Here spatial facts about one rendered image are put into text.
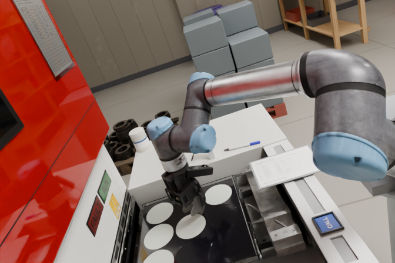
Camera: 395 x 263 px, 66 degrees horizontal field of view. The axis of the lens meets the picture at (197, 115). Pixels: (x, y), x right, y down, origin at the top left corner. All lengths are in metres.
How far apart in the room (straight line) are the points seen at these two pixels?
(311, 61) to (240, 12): 2.76
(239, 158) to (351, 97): 0.67
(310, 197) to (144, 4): 5.96
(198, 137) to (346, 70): 0.37
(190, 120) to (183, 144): 0.06
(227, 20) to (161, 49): 3.48
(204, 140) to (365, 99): 0.38
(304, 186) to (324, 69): 0.45
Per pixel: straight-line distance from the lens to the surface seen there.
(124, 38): 6.73
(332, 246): 0.81
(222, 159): 1.14
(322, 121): 0.57
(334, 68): 0.59
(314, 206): 0.90
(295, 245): 0.92
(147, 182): 1.20
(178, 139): 0.80
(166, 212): 1.12
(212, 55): 2.99
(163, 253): 1.00
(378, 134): 0.56
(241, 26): 3.38
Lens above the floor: 1.59
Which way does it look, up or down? 24 degrees down
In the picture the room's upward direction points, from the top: 20 degrees counter-clockwise
